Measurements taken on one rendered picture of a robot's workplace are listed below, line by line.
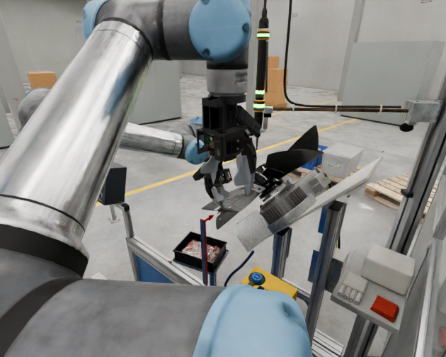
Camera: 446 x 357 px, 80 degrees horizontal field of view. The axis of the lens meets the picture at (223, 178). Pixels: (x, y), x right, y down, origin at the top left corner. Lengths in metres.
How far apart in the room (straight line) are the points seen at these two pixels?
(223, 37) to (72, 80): 0.18
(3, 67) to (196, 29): 4.57
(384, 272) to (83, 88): 1.24
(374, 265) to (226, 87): 1.04
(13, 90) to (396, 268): 4.77
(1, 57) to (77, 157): 4.64
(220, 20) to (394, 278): 1.18
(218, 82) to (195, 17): 0.15
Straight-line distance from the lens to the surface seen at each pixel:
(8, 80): 4.87
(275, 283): 0.94
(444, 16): 13.27
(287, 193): 1.22
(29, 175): 0.22
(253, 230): 1.25
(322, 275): 1.42
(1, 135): 6.73
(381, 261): 1.31
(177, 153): 0.81
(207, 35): 0.36
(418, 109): 1.26
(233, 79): 0.48
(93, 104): 0.27
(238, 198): 1.12
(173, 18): 0.39
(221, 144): 0.49
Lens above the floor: 1.75
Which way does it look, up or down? 26 degrees down
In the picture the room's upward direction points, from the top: straight up
